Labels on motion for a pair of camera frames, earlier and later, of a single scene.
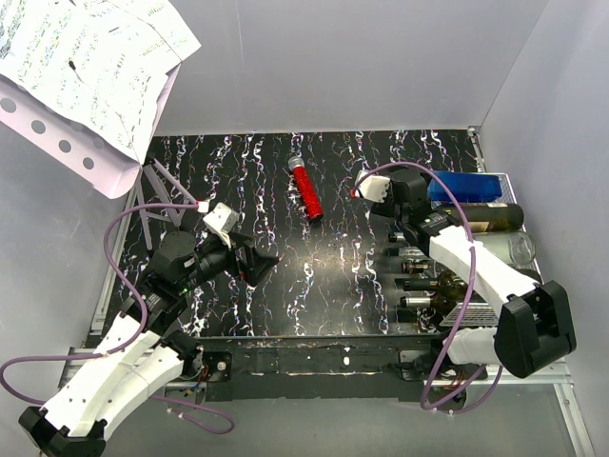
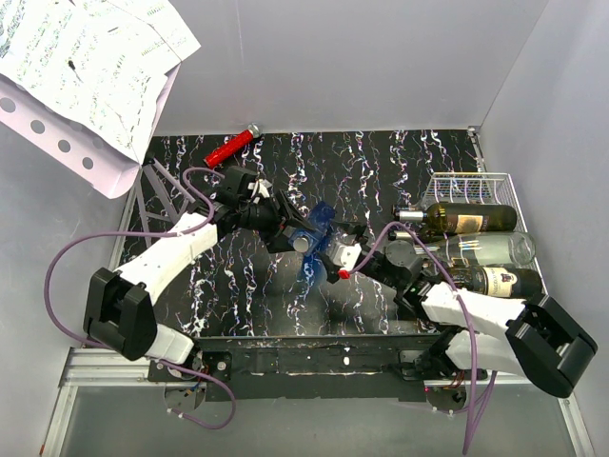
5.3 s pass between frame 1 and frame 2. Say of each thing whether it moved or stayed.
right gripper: moved
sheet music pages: stayed
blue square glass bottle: moved
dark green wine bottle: stayed
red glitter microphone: moved
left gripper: moved
